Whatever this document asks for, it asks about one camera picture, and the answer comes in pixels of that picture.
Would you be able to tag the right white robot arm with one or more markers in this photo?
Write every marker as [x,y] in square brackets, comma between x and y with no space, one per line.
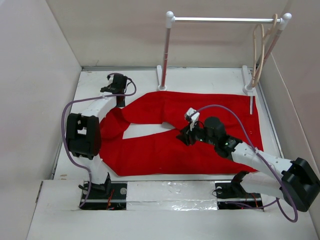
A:
[291,180]

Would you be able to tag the silver tape strip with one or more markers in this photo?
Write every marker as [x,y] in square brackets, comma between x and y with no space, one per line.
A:
[171,196]

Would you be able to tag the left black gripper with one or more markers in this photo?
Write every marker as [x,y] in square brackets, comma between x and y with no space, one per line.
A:
[120,105]

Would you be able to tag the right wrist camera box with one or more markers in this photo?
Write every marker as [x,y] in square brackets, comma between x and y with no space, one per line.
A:
[192,116]

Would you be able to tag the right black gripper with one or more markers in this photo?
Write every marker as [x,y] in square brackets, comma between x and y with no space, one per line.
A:
[184,135]

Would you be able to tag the white clothes rack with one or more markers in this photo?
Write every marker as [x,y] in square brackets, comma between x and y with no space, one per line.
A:
[282,23]

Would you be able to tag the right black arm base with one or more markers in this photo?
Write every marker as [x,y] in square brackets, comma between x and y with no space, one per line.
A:
[231,195]

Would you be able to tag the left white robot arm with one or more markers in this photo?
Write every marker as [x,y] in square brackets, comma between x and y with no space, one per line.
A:
[83,134]

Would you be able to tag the wooden clothes hanger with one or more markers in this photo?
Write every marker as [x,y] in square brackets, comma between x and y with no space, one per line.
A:
[259,38]

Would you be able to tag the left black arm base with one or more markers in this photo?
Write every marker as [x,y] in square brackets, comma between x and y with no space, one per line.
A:
[113,198]

